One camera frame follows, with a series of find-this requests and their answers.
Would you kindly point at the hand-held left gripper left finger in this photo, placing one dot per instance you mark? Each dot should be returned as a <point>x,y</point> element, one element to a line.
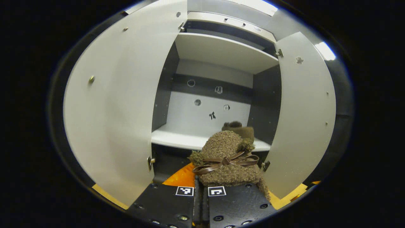
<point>167,205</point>

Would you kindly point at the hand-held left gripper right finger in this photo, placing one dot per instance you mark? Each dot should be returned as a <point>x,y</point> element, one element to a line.
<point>237,205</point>

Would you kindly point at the brown fuzzy shoe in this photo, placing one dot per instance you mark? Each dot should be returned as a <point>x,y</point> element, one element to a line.
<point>221,145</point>
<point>243,131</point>

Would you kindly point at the white cabinet door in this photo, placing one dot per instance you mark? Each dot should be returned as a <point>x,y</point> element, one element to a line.
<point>303,120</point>
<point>126,95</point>

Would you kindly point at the black backdrop cloth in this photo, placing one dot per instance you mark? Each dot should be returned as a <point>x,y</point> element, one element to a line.
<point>344,101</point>

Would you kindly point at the small ceiling light panel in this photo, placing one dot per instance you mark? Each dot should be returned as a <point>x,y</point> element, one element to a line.
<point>325,51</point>

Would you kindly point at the large ceiling light panel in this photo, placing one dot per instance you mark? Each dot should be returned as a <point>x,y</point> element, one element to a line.
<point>258,5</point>

